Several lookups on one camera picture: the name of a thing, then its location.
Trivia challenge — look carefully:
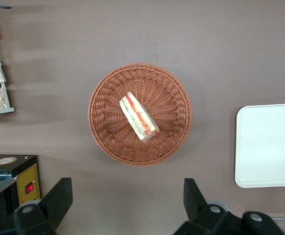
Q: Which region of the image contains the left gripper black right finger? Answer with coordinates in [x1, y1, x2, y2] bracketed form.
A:
[173, 178, 285, 235]

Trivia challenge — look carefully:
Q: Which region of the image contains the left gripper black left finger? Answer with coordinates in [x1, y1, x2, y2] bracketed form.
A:
[0, 177, 73, 235]

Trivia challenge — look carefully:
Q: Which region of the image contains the triangle sandwich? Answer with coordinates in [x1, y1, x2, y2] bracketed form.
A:
[119, 91, 160, 142]

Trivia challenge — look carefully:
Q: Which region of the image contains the cream plastic tray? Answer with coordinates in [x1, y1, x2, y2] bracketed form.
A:
[234, 103, 285, 188]

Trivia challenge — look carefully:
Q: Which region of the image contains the brown round wicker basket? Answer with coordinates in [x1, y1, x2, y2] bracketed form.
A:
[88, 63, 194, 167]

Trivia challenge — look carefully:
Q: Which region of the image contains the tray of packaged snacks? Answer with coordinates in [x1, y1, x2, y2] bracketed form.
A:
[0, 9, 15, 117]

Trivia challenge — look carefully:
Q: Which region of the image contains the black food warmer machine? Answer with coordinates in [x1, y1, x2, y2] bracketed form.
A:
[0, 154, 41, 217]

